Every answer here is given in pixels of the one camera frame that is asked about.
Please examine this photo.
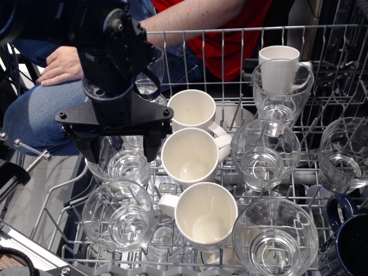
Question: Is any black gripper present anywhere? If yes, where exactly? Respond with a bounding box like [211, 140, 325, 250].
[55, 86, 174, 164]

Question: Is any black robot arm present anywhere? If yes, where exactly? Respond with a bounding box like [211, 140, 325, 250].
[1, 1, 174, 163]

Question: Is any person's bare forearm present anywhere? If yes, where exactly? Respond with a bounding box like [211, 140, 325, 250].
[140, 0, 246, 48]

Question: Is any small shot glass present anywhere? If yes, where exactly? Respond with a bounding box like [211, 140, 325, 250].
[146, 225, 184, 262]

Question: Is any tall back glass cup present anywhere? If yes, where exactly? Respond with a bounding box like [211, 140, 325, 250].
[252, 64, 315, 128]

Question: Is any person's hand on knee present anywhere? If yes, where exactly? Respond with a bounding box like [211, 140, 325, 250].
[36, 46, 83, 86]

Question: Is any middle white mug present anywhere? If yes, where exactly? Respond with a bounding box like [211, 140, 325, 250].
[161, 128, 232, 189]

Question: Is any white mug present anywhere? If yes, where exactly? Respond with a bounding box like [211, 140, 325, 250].
[161, 128, 232, 189]
[258, 45, 313, 95]
[167, 89, 227, 137]
[158, 182, 238, 253]

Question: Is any back white mug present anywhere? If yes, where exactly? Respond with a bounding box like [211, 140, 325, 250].
[167, 89, 227, 137]

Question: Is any front white mug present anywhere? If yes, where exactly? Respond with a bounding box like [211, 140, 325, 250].
[158, 182, 238, 253]

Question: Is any far white mug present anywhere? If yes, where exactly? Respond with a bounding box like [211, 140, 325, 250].
[258, 45, 313, 95]

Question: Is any dark blue mug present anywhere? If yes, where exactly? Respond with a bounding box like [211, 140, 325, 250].
[319, 194, 367, 275]

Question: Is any metal clamp with handle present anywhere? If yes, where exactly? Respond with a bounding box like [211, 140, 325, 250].
[1, 139, 52, 204]

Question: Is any grey wire dishwasher rack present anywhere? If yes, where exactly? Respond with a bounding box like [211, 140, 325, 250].
[30, 22, 367, 275]

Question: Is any black cable bottom left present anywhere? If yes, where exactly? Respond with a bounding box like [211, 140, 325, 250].
[0, 246, 41, 276]

